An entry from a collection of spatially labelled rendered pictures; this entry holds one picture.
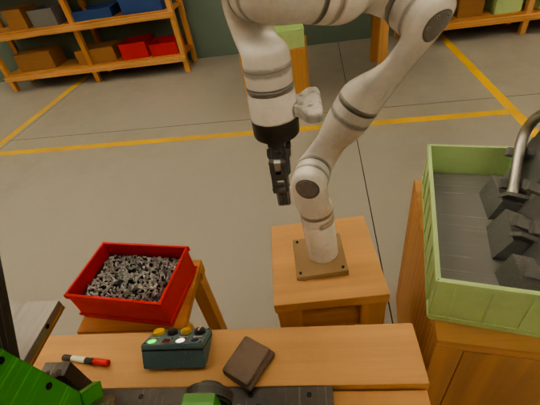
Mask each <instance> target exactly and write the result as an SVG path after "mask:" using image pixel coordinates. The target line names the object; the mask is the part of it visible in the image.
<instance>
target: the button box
mask: <svg viewBox="0 0 540 405"><path fill-rule="evenodd" d="M194 330H195V329H191V332H190V333H188V334H182V333H181V329H178V332H177V333H176V334H172V335H169V334H168V333H167V331H168V329H165V333H164V334H162V335H158V336H154V335H153V334H151V335H150V336H149V337H148V338H147V339H146V340H145V342H144V343H143V344H142V345H141V349H142V351H141V352H142V359H143V366H144V369H166V368H203V367H205V366H206V364H207V361H208V356H209V352H210V347H211V339H212V329H211V328H208V329H205V330H206V331H205V332H204V333H201V334H196V333H194ZM179 338H184V339H185V340H184V341H183V342H176V341H177V340H178V339H179ZM192 338H199V340H198V341H196V342H191V341H190V340H191V339H192ZM152 339H156V342H154V343H148V341H149V340H152ZM164 339H170V341H169V342H167V343H162V341H163V340H164Z"/></svg>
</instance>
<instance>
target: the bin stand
mask: <svg viewBox="0 0 540 405"><path fill-rule="evenodd" d="M192 262H193V264H194V266H197V267H198V268H197V269H196V271H197V272H196V274H195V277H194V279H193V282H192V284H191V286H190V289H189V291H188V293H187V295H186V298H185V300H184V302H183V304H182V307H181V309H180V312H179V314H178V317H177V319H176V321H175V323H174V326H165V325H151V324H144V323H136V322H129V321H116V320H109V319H101V318H94V317H86V316H84V319H83V320H82V322H81V324H80V327H79V328H78V330H77V333H78V334H79V335H80V334H103V333H148V332H153V331H154V330H155V329H157V328H164V329H170V328H177V329H183V328H186V327H190V328H191V329H194V326H193V324H192V323H190V322H189V320H190V314H191V310H192V307H193V303H194V298H195V300H196V301H197V303H198V306H199V308H200V309H201V311H202V314H203V316H204V318H205V320H206V322H207V324H208V326H209V328H211V329H212V330H217V329H227V326H226V324H225V321H224V319H223V316H222V314H221V312H220V310H219V307H218V305H217V302H216V300H215V297H214V295H213V292H212V291H211V287H210V285H209V283H208V281H207V278H206V275H205V271H206V270H205V268H204V266H203V262H202V260H192Z"/></svg>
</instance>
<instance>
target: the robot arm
mask: <svg viewBox="0 0 540 405"><path fill-rule="evenodd" d="M221 3H222V7H223V13H224V15H225V18H226V20H227V25H228V26H229V29H230V32H231V35H232V38H233V39H234V42H235V45H236V47H237V49H238V51H239V54H240V57H241V60H242V66H243V74H244V79H245V84H246V87H247V104H248V108H249V112H250V117H251V122H252V129H253V133H254V137H255V139H256V140H257V141H259V142H261V143H264V144H267V145H268V149H267V157H268V160H269V162H268V164H269V169H270V174H271V178H272V191H273V193H274V194H276V196H277V201H278V205H279V206H288V205H290V204H291V198H290V193H289V187H290V183H289V182H288V175H289V174H291V166H290V157H291V140H292V139H293V138H294V137H295V136H296V135H297V134H298V133H299V131H300V125H299V118H301V119H302V120H303V121H305V122H307V123H310V124H315V123H319V122H321V121H322V120H323V108H322V103H321V94H320V91H319V89H318V88H317V87H309V88H306V89H305V90H304V91H302V92H301V93H299V94H296V90H295V87H294V83H293V70H292V63H291V55H290V50H289V47H288V44H287V43H286V42H285V41H284V40H283V39H282V38H281V37H280V36H279V35H278V34H277V33H276V31H275V28H274V26H284V25H293V24H300V23H301V24H307V25H319V26H338V25H342V24H346V23H349V22H351V21H353V20H354V19H356V18H357V17H358V16H359V15H360V14H372V15H374V16H377V17H380V18H382V19H384V20H385V21H386V23H387V25H388V26H389V27H390V28H392V29H393V30H394V31H395V32H396V33H397V34H398V35H399V36H400V39H399V41H398V42H397V44H396V46H395V48H394V49H393V50H392V52H391V53H390V54H389V55H388V56H387V57H386V58H385V59H384V60H383V61H382V62H381V63H380V64H379V65H378V66H376V67H374V68H372V69H370V70H369V71H367V72H364V73H362V74H361V75H359V76H356V77H355V78H353V79H352V80H350V81H349V82H348V83H346V84H345V85H344V86H343V88H342V90H341V91H340V92H339V94H338V95H337V98H336V99H335V101H334V103H333V104H332V106H331V108H330V110H329V112H328V114H327V116H326V118H325V120H324V122H323V124H322V127H321V129H320V132H319V134H318V135H317V137H316V139H315V140H314V141H313V143H312V144H311V146H310V147H309V148H308V149H307V150H306V152H305V153H304V154H303V155H302V157H301V158H300V160H299V161H298V163H297V165H296V168H295V170H294V172H293V175H292V178H291V190H292V196H293V199H294V202H295V205H296V208H297V210H298V211H299V212H300V216H301V223H302V227H303V232H304V235H305V242H306V247H307V251H308V255H309V258H310V259H311V260H312V261H314V262H317V263H320V264H324V263H328V262H330V261H332V260H334V259H335V258H336V256H337V255H338V242H337V235H336V227H335V221H334V214H333V203H332V200H331V198H330V197H329V195H328V184H329V178H330V175H331V172H332V169H333V167H334V165H335V163H336V161H337V159H338V158H339V156H340V154H341V153H342V151H343V150H344V149H345V148H346V147H347V146H348V145H350V144H351V143H353V142H354V141H356V140H357V139H358V138H360V136H361V135H363V134H364V132H365V131H366V130H367V129H368V128H369V126H370V124H371V123H372V121H373V120H374V119H375V118H376V116H377V115H378V113H379V112H380V110H381V109H382V107H383V105H384V104H385V103H386V102H387V100H388V99H389V97H390V96H391V94H392V93H393V91H394V90H395V89H396V88H397V87H398V85H399V84H400V82H401V81H402V80H403V78H404V77H405V76H406V74H407V73H408V72H409V71H410V70H411V69H412V68H413V67H414V66H415V64H416V63H417V62H418V61H419V59H420V58H421V57H422V56H423V55H424V53H425V52H426V51H427V50H428V48H429V47H430V46H431V45H432V44H433V43H434V42H435V41H436V39H437V38H438V37H439V36H440V34H441V33H442V32H443V30H444V29H445V27H446V26H447V25H448V23H449V22H450V20H451V18H452V16H453V15H454V13H455V10H456V4H457V0H221ZM277 181H284V182H277Z"/></svg>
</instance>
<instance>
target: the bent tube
mask: <svg viewBox="0 0 540 405"><path fill-rule="evenodd" d="M539 122H540V109H539V110H538V111H536V112H535V113H533V114H532V115H531V116H530V117H529V118H528V119H527V120H526V122H525V123H524V125H523V126H522V127H521V129H520V131H519V133H518V135H517V138H516V141H515V144H514V148H513V157H512V161H511V167H510V172H509V181H508V186H507V191H511V192H514V193H518V192H519V187H520V182H521V177H522V168H523V163H524V158H525V153H526V144H527V141H528V139H529V137H530V134H531V133H532V131H533V130H534V128H535V127H536V125H537V124H538V123H539ZM507 191H506V192H507Z"/></svg>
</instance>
